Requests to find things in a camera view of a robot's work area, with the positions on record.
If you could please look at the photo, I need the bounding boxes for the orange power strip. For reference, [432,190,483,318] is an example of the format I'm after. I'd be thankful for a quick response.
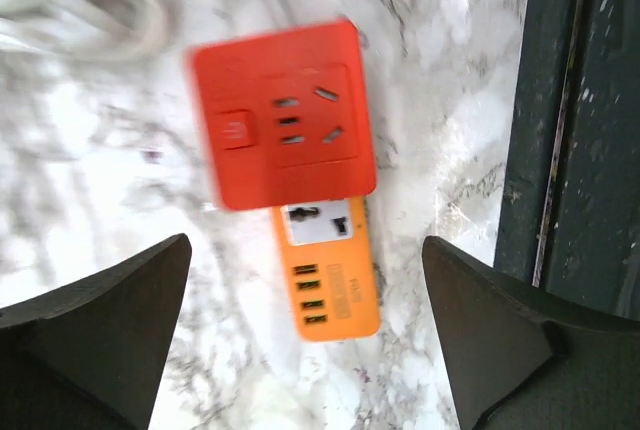
[271,197,381,342]

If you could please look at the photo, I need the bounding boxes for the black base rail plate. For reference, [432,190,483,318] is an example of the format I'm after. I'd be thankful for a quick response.
[494,0,639,320]

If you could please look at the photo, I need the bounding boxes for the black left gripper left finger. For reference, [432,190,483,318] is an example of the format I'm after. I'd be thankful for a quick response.
[1,234,192,429]

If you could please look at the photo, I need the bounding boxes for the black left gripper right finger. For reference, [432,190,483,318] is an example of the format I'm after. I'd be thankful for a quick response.
[422,236,639,429]

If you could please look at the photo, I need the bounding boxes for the white power cable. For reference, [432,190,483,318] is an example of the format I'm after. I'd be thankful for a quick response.
[0,0,301,66]

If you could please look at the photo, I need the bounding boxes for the red cube socket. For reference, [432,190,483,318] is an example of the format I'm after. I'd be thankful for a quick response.
[187,19,376,211]

